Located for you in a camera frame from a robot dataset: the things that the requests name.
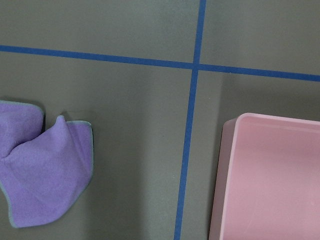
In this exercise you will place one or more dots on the pink plastic bin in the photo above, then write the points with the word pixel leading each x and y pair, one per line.
pixel 268 180

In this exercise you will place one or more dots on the purple microfiber cloth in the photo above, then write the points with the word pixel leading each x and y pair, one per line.
pixel 42 172

